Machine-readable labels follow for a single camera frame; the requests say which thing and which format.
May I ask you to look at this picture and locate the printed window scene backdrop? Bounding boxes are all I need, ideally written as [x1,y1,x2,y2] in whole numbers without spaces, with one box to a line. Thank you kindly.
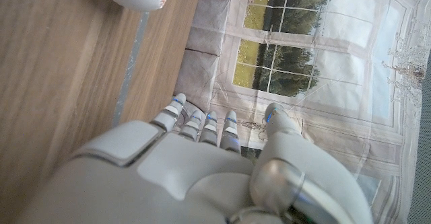
[173,0,431,224]

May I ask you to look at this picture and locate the grey tape outline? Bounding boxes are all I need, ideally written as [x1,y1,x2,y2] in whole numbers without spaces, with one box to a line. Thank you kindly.
[110,11,150,127]

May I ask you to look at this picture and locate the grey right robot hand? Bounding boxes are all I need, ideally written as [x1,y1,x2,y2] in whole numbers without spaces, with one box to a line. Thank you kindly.
[13,93,375,224]

